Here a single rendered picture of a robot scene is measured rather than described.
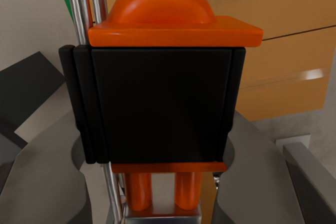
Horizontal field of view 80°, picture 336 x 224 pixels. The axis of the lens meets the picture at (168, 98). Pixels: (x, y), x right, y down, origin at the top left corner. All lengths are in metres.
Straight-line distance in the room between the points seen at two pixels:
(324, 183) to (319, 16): 1.24
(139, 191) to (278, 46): 0.88
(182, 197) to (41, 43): 1.50
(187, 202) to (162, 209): 0.02
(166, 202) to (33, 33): 1.50
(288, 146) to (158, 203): 1.95
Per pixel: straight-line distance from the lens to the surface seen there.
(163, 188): 0.20
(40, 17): 1.56
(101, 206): 2.53
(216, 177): 1.33
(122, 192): 1.30
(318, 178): 1.92
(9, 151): 1.02
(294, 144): 2.13
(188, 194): 0.17
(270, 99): 1.07
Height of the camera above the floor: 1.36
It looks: 62 degrees down
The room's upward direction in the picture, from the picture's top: 176 degrees clockwise
